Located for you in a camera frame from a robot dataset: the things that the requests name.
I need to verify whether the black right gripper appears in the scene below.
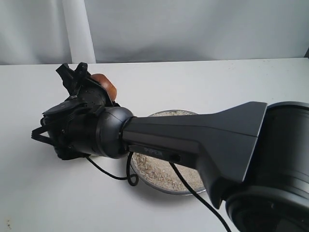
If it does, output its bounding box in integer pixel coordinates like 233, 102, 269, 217
40, 62, 115, 160

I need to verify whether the brown wooden cup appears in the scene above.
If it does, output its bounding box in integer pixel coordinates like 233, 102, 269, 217
91, 73, 117, 102

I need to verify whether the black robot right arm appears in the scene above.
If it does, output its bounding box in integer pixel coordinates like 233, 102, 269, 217
31, 62, 309, 232

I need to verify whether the round steel rice tray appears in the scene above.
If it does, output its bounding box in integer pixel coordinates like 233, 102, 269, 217
129, 109, 208, 196

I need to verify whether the white backdrop curtain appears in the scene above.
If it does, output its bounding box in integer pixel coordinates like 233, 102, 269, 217
0, 0, 309, 65

